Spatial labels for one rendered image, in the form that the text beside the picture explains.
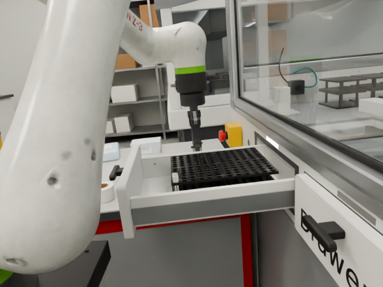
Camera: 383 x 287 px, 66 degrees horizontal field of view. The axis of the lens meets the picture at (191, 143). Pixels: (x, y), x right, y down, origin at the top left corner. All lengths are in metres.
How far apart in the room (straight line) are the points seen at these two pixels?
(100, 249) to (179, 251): 0.35
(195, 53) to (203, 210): 0.45
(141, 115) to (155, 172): 4.19
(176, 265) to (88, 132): 0.67
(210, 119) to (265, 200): 0.93
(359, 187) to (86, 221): 0.33
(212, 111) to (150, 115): 3.52
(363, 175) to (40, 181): 0.36
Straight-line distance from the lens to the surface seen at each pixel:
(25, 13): 5.51
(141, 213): 0.59
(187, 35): 0.84
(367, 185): 0.40
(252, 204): 0.60
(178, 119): 1.47
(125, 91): 4.49
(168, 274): 0.98
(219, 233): 0.91
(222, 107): 1.48
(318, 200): 0.49
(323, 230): 0.43
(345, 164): 0.44
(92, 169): 0.36
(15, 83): 5.64
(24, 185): 0.34
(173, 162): 0.73
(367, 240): 0.40
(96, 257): 0.61
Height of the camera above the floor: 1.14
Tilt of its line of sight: 16 degrees down
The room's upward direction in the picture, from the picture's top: 5 degrees counter-clockwise
